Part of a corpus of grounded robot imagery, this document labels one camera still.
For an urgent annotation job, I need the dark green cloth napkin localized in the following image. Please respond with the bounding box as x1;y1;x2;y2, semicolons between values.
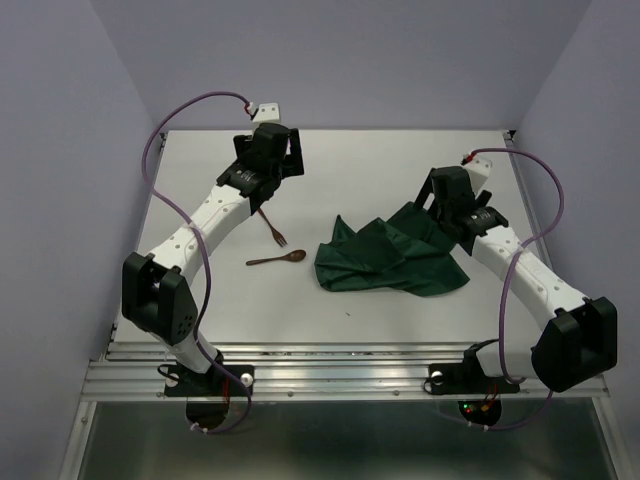
314;202;469;298

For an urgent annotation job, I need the brown wooden spoon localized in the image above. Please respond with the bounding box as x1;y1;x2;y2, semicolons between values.
245;249;307;266

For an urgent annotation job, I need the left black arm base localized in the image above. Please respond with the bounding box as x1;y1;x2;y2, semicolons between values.
157;363;253;398

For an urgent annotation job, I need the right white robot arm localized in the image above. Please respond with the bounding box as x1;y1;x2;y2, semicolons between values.
413;162;618;394

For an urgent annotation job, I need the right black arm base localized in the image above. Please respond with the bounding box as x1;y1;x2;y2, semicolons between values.
422;339;520;396

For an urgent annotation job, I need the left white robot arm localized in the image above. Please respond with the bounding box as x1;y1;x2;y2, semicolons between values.
121;123;304;394

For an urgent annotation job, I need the brown wooden fork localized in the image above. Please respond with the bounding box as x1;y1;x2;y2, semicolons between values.
257;208;288;247

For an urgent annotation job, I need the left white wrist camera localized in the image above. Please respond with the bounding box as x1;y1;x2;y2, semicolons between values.
251;103;281;124

